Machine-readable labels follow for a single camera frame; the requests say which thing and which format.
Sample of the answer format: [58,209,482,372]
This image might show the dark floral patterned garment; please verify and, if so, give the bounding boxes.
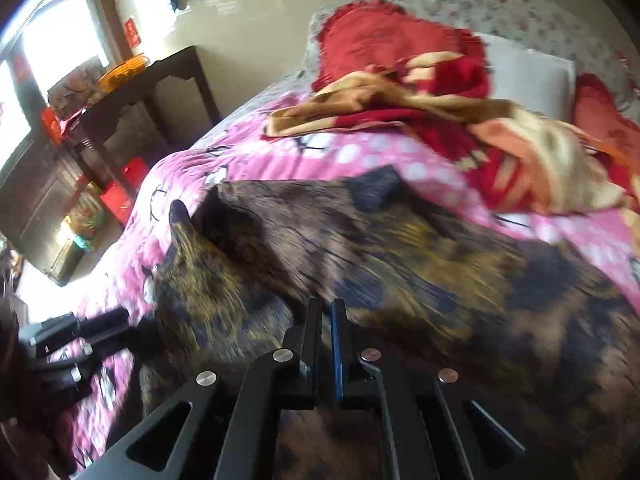
[140,167,639,479]

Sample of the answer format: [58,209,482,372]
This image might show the colourful printed bag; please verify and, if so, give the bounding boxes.
[60,182,105,252]

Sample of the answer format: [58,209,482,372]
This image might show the red gift bag lower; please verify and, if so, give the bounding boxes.
[100,181,134,226]

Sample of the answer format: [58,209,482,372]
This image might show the red gift bag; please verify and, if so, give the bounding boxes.
[122,157,149,192]
[100,181,134,226]

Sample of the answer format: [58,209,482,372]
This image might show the red gift bag upper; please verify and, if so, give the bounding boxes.
[122,157,149,192]

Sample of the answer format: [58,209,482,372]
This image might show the dark wooden cabinet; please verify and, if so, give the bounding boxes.
[1,133,86,286]

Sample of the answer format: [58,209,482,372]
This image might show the dark wooden side table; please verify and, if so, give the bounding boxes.
[62,46,221,202]

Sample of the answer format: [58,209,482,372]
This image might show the red box on table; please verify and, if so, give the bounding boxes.
[41,106,63,145]

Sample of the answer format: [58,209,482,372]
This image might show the framed picture on table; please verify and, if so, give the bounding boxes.
[47,56,105,120]

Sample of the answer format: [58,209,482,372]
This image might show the orange plastic basket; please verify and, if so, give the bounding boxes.
[99,54,149,93]

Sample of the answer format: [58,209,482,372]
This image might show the pink penguin bedspread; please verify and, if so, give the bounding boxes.
[49,90,640,470]

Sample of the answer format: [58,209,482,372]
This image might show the red tan striped blanket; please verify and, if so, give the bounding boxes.
[265,51,639,216]

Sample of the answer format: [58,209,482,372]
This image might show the red heart cushion right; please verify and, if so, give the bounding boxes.
[573,74,639,198]

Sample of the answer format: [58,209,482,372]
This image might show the red heart cushion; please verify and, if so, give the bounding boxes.
[573,74,639,198]
[311,0,485,91]

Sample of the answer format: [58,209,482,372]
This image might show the white pillow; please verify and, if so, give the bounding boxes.
[477,32,576,122]

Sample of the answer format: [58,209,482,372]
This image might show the red heart cushion left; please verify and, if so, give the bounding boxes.
[311,0,485,91]

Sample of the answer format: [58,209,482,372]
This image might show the floral white bed sheet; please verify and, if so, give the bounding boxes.
[184,0,639,146]

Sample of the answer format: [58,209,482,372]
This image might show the red paper wall sign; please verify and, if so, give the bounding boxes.
[124,18,141,49]

